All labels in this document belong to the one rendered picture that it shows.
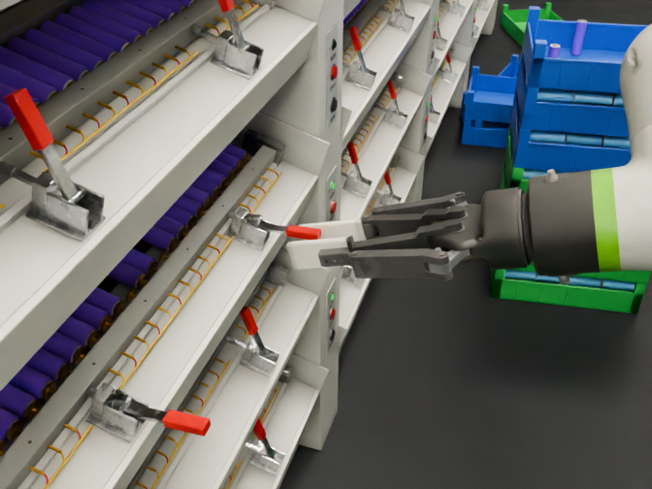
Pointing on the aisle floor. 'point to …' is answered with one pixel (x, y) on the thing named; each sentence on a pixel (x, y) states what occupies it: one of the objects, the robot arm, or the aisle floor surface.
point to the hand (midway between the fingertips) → (326, 244)
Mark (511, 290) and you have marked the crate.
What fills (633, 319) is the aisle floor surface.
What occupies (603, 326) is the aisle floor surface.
